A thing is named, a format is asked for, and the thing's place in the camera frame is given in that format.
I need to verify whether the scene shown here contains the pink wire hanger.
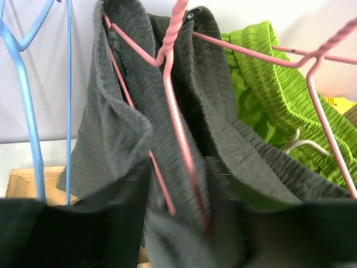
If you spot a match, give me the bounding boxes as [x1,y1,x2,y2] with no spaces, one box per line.
[271,18,356,197]
[102,12,177,217]
[151,1,326,228]

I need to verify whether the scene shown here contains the grey shorts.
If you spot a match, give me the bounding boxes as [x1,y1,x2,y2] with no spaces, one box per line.
[71,1,217,267]

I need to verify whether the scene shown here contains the wooden clothes rack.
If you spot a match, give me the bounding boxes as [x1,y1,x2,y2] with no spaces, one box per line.
[5,166,151,265]

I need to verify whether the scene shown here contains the lime green shorts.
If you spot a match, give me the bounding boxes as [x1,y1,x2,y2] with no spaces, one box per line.
[221,21,357,189]

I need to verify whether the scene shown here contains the light blue wire hanger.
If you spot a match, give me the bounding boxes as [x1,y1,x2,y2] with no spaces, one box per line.
[65,0,72,205]
[1,0,54,202]

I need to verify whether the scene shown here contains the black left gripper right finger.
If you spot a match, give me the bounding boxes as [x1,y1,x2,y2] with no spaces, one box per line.
[206,156,356,267]

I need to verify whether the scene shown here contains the dark olive shorts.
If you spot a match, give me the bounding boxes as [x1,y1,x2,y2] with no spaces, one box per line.
[147,6,354,213]

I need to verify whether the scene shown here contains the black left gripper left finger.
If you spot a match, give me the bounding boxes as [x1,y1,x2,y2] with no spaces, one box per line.
[0,164,153,268]

